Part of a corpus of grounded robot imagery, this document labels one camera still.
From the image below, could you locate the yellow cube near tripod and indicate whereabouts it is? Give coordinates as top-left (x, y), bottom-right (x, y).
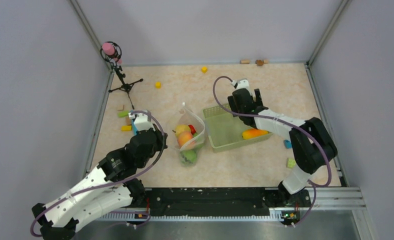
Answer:
top-left (155, 81), bottom-right (162, 89)

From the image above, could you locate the brown wooden piece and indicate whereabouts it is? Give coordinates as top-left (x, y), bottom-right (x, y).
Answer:
top-left (255, 59), bottom-right (265, 67)

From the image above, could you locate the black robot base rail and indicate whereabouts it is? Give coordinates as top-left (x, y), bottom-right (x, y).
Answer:
top-left (131, 187), bottom-right (312, 226)

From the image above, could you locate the clear dotted zip top bag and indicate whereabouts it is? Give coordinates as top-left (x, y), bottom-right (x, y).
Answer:
top-left (168, 102), bottom-right (206, 167)

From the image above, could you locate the blue cylinder toy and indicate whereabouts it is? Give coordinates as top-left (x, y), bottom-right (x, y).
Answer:
top-left (131, 121), bottom-right (138, 136)

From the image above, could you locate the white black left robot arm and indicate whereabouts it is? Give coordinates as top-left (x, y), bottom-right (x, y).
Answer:
top-left (29, 127), bottom-right (168, 240)

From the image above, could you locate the green perforated plastic basket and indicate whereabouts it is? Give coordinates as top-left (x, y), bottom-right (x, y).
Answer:
top-left (202, 105), bottom-right (272, 153)

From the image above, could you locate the blue building block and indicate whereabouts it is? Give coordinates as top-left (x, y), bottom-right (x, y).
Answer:
top-left (283, 140), bottom-right (293, 149)

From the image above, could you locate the yellow block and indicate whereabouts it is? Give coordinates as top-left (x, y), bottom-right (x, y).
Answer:
top-left (120, 125), bottom-right (132, 132)

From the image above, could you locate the pink foam microphone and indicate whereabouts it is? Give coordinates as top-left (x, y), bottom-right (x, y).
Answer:
top-left (101, 42), bottom-right (116, 56)

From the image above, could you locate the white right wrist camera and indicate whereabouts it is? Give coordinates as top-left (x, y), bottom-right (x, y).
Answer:
top-left (230, 78), bottom-right (250, 91)

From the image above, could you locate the brown wooden block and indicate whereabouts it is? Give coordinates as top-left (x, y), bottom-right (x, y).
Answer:
top-left (125, 117), bottom-right (132, 126)

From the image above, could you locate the light green building block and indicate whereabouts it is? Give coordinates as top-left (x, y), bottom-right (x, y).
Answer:
top-left (286, 158), bottom-right (297, 169)

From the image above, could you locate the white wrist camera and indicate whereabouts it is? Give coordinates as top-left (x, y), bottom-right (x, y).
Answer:
top-left (230, 78), bottom-right (250, 91)
top-left (128, 110), bottom-right (154, 133)

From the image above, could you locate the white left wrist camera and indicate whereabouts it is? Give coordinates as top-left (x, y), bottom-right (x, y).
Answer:
top-left (128, 110), bottom-right (154, 133)

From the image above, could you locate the orange mango toy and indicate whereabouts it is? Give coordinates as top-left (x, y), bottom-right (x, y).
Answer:
top-left (241, 128), bottom-right (270, 140)

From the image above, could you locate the small wooden block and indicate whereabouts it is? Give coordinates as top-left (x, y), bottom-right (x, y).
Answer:
top-left (117, 104), bottom-right (125, 111)

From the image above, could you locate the red wax apple toy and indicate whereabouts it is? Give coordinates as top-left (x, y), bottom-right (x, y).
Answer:
top-left (188, 124), bottom-right (197, 135)

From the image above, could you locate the black tripod microphone stand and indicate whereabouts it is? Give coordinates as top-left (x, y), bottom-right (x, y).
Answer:
top-left (99, 41), bottom-right (144, 110)

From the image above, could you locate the wooden cork piece left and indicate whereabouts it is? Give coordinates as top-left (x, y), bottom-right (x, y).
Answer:
top-left (240, 59), bottom-right (251, 65)

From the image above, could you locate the yellow pear toy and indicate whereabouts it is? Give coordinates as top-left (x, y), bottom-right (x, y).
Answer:
top-left (173, 124), bottom-right (191, 137)

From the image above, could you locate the peach toy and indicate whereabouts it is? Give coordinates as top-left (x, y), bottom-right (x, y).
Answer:
top-left (177, 132), bottom-right (196, 149)

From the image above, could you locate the green wrinkled custard apple toy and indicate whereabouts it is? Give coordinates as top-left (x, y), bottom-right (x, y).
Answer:
top-left (180, 149), bottom-right (198, 165)

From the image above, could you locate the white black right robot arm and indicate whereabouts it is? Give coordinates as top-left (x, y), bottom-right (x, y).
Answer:
top-left (227, 88), bottom-right (338, 206)

